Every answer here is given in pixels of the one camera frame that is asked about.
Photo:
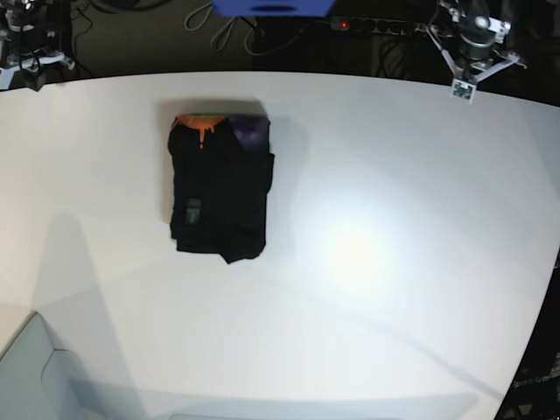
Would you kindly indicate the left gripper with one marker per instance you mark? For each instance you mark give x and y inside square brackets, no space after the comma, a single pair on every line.
[475,55]

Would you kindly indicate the black t-shirt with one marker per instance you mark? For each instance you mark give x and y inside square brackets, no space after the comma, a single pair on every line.
[222,174]

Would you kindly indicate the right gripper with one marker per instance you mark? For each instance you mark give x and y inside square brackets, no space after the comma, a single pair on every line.
[30,59]

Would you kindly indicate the blue box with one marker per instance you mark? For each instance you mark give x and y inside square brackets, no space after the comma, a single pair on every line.
[273,8]

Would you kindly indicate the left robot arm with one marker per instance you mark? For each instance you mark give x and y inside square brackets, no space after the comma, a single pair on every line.
[471,15]

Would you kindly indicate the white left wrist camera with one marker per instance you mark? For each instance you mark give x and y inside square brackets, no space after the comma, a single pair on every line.
[463,90]

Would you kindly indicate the black power strip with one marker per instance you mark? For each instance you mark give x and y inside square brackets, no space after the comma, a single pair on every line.
[361,27]

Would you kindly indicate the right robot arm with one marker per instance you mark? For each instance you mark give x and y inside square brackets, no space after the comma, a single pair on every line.
[35,35]

